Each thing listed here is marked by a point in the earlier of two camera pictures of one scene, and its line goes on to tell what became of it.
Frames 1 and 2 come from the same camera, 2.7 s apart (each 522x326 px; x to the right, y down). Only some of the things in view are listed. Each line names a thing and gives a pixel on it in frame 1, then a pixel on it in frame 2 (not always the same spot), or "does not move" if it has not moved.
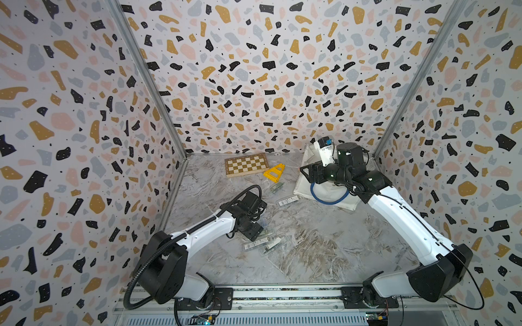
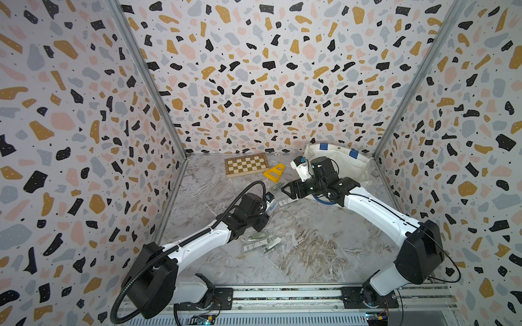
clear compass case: x=274 y=244 does not move
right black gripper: x=316 y=166 to x=293 y=188
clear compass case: x=257 y=243 does not move
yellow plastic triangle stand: x=274 y=173 does not move
